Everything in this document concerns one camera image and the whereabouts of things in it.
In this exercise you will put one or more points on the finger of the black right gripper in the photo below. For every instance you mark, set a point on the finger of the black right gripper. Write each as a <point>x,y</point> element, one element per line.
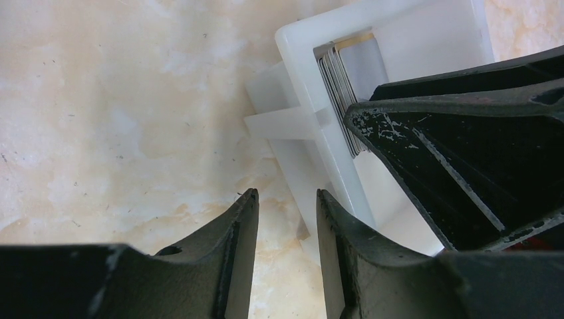
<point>479,152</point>

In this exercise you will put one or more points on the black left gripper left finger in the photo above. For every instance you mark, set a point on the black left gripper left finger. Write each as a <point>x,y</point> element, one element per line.
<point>208,274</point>

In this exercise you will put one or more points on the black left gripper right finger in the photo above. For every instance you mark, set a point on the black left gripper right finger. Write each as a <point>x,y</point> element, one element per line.
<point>366,275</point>

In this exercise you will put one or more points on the white plastic card box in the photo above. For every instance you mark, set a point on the white plastic card box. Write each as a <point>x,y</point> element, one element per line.
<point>294,112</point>

